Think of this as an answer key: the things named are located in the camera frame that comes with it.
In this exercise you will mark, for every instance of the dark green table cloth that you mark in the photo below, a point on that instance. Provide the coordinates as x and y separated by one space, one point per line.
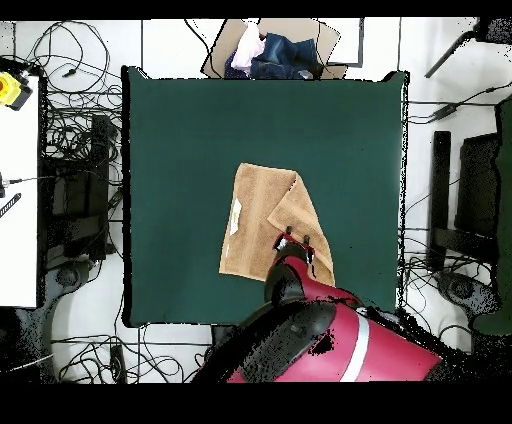
180 140

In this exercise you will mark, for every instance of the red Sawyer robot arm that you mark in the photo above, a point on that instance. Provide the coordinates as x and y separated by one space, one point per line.
340 344

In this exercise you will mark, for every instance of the blue jeans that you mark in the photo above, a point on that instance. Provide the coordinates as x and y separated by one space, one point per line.
284 56

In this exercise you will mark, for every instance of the tan terry towel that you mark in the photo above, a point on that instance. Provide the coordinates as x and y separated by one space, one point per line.
256 208

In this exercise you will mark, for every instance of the black tripod leg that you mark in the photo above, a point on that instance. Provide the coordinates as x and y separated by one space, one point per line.
490 30

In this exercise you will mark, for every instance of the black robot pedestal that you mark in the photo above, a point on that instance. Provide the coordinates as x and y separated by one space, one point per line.
222 334

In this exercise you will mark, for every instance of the black power strip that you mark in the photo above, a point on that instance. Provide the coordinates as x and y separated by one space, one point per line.
118 362

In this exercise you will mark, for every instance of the dark green draped furniture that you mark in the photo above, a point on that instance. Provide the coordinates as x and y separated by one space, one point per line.
504 200

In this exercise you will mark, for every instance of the cardboard box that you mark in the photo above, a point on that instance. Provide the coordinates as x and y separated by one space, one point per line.
304 30

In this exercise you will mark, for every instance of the white desk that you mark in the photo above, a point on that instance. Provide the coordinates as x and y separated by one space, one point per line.
18 200

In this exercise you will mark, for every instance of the yellow emergency stop box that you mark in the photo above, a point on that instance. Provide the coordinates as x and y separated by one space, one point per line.
10 90

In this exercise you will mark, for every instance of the grey round stand foot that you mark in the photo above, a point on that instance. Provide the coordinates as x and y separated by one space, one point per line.
462 288
66 276

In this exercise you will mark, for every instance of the white garment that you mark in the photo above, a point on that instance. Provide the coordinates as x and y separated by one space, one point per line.
248 48

